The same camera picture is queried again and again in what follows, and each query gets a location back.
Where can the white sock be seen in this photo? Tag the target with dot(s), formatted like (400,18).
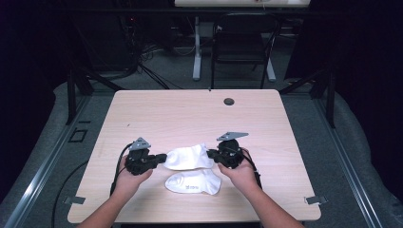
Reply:
(188,158)
(193,182)

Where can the aluminium floor rail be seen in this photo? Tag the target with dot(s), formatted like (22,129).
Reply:
(345,164)
(44,171)

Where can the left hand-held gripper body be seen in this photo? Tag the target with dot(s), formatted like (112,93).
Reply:
(139,158)

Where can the black chair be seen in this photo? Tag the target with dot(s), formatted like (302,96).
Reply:
(240,41)

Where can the person's left hand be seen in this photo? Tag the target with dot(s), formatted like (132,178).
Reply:
(130,180)

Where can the white desk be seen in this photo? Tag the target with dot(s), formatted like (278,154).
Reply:
(197,57)

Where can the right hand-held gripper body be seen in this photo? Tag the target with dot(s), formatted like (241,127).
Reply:
(229,152)

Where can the grey table grommet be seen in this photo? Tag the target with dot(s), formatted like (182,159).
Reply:
(228,101)

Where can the black metal stand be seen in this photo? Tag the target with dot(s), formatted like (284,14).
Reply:
(71,95)
(331,101)

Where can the grey table bracket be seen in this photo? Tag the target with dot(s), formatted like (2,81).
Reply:
(74,200)
(316,200)

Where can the person's right hand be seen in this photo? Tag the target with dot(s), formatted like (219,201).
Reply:
(240,174)

